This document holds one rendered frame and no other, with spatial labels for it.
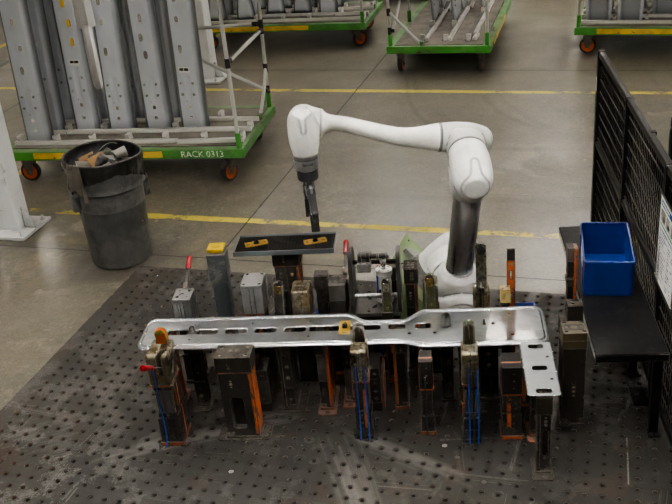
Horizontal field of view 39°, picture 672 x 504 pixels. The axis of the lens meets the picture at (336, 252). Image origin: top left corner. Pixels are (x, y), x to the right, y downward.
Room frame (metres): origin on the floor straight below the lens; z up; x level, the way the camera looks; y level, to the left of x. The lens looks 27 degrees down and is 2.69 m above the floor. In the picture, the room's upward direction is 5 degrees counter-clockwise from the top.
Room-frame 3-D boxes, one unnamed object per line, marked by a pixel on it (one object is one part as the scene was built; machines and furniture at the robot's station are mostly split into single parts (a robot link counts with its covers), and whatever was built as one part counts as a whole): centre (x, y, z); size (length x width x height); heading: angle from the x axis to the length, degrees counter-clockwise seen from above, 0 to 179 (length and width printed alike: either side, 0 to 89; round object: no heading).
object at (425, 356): (2.54, -0.25, 0.84); 0.11 x 0.08 x 0.29; 173
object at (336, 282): (2.94, 0.00, 0.89); 0.13 x 0.11 x 0.38; 173
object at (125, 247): (5.49, 1.37, 0.36); 0.54 x 0.50 x 0.73; 161
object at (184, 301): (2.98, 0.56, 0.88); 0.11 x 0.10 x 0.36; 173
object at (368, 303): (2.93, -0.13, 0.94); 0.18 x 0.13 x 0.49; 83
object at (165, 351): (2.63, 0.60, 0.88); 0.15 x 0.11 x 0.36; 173
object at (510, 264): (2.83, -0.59, 0.95); 0.03 x 0.01 x 0.50; 83
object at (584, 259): (2.89, -0.93, 1.10); 0.30 x 0.17 x 0.13; 167
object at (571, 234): (2.83, -0.92, 1.02); 0.90 x 0.22 x 0.03; 173
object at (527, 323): (2.74, 0.02, 1.00); 1.38 x 0.22 x 0.02; 83
